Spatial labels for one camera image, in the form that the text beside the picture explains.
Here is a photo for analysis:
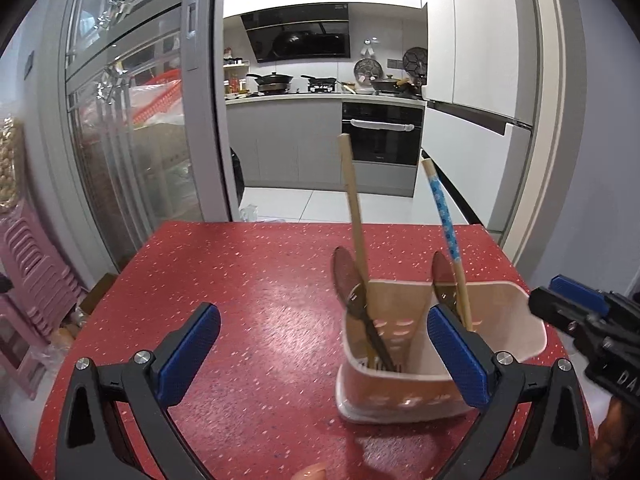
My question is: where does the beige perforated utensil holder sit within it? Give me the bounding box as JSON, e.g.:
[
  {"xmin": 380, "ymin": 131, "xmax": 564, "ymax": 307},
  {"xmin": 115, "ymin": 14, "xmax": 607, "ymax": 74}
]
[{"xmin": 335, "ymin": 280, "xmax": 547, "ymax": 425}]

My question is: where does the dark brown plastic spoon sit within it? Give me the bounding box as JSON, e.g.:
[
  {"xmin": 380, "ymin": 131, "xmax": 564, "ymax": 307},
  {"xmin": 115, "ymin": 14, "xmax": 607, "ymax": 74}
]
[{"xmin": 331, "ymin": 246, "xmax": 396, "ymax": 372}]

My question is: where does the plain bamboo chopstick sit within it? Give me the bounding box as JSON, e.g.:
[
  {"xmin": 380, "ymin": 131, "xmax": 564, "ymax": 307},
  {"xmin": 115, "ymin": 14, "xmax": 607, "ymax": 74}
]
[{"xmin": 337, "ymin": 133, "xmax": 370, "ymax": 294}]

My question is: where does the person's right hand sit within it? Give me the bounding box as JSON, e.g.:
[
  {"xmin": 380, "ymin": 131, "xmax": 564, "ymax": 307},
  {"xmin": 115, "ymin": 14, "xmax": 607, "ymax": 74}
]
[{"xmin": 592, "ymin": 396, "xmax": 639, "ymax": 479}]

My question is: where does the pink plastic stool stack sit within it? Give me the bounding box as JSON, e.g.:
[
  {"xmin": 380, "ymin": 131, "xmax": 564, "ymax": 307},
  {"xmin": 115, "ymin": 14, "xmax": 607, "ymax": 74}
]
[{"xmin": 1, "ymin": 200, "xmax": 85, "ymax": 399}]

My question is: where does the blue dotted chopstick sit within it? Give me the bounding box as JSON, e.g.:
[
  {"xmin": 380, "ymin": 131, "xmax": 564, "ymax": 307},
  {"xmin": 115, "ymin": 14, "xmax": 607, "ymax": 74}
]
[{"xmin": 422, "ymin": 158, "xmax": 474, "ymax": 332}]

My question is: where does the black built-in oven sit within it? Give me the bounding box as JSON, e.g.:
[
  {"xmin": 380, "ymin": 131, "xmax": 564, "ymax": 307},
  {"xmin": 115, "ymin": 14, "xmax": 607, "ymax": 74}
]
[{"xmin": 342, "ymin": 102, "xmax": 424, "ymax": 166}]

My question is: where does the white refrigerator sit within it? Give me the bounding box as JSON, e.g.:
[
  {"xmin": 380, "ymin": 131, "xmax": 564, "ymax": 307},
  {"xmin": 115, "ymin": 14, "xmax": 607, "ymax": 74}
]
[{"xmin": 422, "ymin": 0, "xmax": 538, "ymax": 233}]

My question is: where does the grey kitchen base cabinet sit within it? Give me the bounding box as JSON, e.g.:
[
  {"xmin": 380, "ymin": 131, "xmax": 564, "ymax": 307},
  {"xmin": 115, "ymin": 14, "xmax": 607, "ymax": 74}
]
[{"xmin": 227, "ymin": 93, "xmax": 425, "ymax": 197}]

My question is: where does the bag of white balls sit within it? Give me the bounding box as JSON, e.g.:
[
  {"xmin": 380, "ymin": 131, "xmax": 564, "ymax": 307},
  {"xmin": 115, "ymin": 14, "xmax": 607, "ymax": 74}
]
[{"xmin": 0, "ymin": 116, "xmax": 26, "ymax": 214}]

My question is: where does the glass door display cabinet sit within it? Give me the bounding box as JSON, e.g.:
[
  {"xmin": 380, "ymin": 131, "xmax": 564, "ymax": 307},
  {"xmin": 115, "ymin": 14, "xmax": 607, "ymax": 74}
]
[{"xmin": 62, "ymin": 0, "xmax": 238, "ymax": 270}]

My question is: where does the black frying pan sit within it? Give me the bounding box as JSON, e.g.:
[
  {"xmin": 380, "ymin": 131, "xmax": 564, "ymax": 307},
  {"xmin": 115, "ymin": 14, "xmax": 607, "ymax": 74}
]
[{"xmin": 302, "ymin": 75, "xmax": 337, "ymax": 93}]

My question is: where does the black wok on stove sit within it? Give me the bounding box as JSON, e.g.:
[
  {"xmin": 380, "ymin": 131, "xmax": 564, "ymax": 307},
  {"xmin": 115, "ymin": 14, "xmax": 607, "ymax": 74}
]
[{"xmin": 246, "ymin": 72, "xmax": 293, "ymax": 94}]

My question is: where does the black range hood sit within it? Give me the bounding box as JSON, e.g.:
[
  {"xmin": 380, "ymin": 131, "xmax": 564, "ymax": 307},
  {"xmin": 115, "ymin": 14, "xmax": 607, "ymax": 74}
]
[{"xmin": 241, "ymin": 2, "xmax": 350, "ymax": 63}]

